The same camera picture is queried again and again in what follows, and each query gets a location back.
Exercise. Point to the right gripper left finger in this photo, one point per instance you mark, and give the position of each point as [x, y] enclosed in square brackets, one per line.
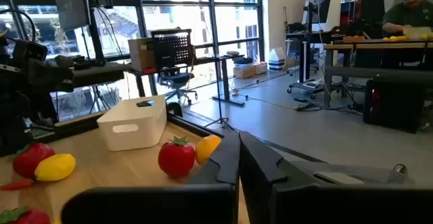
[152, 203]

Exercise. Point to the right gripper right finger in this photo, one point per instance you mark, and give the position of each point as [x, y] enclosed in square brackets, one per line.
[338, 207]

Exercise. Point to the red strawberry top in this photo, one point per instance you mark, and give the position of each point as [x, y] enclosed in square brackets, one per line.
[176, 159]

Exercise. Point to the orange-yellow toy mango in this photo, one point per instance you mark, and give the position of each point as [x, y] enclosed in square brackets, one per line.
[206, 148]

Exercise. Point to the red toy tomato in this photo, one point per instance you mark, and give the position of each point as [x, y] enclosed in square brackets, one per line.
[30, 218]
[28, 158]

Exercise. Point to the yellow toy lemon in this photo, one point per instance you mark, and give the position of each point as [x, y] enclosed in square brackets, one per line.
[55, 167]

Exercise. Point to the orange toy carrot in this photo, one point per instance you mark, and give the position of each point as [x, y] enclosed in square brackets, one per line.
[17, 184]

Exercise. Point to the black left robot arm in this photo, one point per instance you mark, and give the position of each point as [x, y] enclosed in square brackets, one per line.
[13, 115]

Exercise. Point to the dark grey desk top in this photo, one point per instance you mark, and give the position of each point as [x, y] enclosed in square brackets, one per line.
[98, 75]

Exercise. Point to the black computer monitor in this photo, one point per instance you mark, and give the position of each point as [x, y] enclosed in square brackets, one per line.
[71, 4]

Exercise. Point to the white plastic basket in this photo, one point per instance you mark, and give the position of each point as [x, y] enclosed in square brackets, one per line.
[132, 126]

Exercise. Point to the cardboard box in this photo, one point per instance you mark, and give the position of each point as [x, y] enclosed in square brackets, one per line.
[140, 55]

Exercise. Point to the black computer tower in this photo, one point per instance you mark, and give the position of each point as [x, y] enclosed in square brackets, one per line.
[394, 105]

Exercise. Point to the black office chair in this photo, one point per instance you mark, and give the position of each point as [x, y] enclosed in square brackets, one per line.
[172, 48]

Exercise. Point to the black standing desk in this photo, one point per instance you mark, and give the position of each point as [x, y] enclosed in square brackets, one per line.
[225, 78]

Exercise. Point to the black rolling monitor cart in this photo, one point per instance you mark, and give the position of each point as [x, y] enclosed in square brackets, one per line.
[306, 65]

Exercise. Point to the black tripod stand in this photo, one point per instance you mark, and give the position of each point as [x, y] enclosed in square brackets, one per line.
[216, 65]

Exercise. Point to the woven storage basket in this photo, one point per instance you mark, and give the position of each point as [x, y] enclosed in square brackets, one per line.
[260, 68]
[244, 71]

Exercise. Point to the white striped box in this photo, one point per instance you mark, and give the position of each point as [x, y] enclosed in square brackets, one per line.
[277, 60]

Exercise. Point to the wooden work table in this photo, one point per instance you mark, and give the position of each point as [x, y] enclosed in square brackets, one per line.
[372, 46]

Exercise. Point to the black flat monitor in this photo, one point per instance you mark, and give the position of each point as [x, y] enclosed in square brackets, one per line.
[318, 9]

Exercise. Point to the storage shelf rack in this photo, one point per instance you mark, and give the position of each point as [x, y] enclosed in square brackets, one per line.
[348, 4]

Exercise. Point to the person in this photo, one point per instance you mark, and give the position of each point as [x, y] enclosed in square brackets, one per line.
[409, 14]

